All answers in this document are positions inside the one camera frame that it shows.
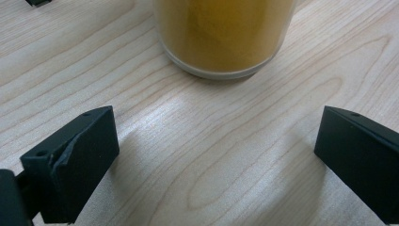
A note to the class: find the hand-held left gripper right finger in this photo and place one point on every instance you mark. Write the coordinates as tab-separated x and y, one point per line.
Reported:
360	163

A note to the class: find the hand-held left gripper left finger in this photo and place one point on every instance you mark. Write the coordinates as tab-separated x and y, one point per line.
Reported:
78	163

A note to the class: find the black low shelf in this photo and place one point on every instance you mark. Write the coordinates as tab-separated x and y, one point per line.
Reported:
38	2

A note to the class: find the orange spice jar green lid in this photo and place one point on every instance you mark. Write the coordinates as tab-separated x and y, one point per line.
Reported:
222	34

